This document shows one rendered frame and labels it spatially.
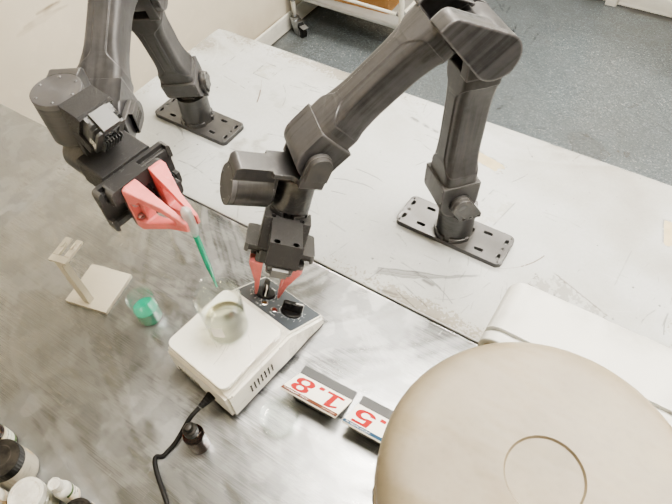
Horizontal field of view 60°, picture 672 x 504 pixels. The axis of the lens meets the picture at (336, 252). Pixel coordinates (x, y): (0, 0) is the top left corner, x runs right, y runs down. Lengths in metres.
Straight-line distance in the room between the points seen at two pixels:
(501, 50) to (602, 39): 2.58
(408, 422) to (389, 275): 0.79
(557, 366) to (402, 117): 1.07
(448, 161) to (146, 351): 0.55
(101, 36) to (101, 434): 0.55
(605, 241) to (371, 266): 0.40
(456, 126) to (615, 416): 0.65
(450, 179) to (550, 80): 2.12
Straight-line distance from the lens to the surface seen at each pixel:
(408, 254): 1.00
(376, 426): 0.83
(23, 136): 1.43
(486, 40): 0.73
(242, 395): 0.84
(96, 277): 1.07
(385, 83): 0.73
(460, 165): 0.88
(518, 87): 2.90
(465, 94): 0.79
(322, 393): 0.85
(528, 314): 0.24
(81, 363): 1.00
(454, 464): 0.19
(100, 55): 0.84
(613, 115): 2.85
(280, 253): 0.74
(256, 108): 1.31
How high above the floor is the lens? 1.70
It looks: 53 degrees down
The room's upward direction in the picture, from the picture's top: 5 degrees counter-clockwise
